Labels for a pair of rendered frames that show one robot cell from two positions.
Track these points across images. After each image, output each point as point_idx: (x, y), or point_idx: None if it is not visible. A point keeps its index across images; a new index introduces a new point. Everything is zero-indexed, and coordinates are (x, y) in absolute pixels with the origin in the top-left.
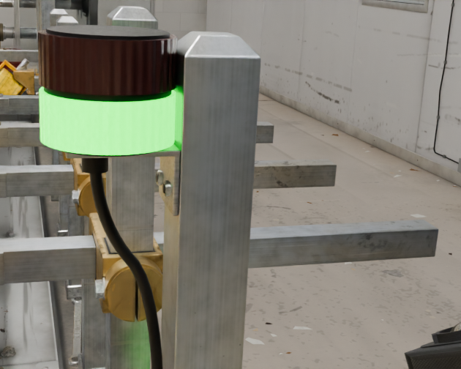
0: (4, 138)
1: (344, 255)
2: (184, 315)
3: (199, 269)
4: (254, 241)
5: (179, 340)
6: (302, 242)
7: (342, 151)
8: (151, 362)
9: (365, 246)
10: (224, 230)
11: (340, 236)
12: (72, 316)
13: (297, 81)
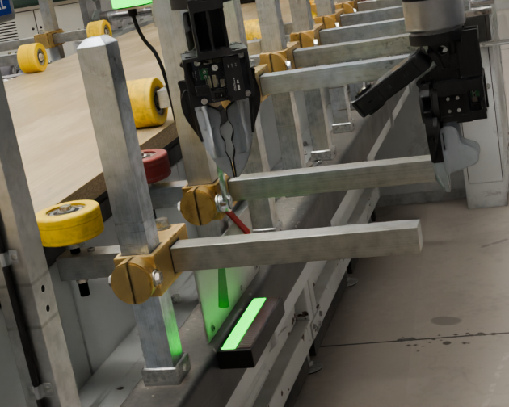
0: (258, 48)
1: (377, 76)
2: (166, 65)
3: (168, 46)
4: (317, 71)
5: (167, 74)
6: (347, 69)
7: None
8: None
9: (390, 69)
10: (173, 31)
11: (372, 63)
12: None
13: None
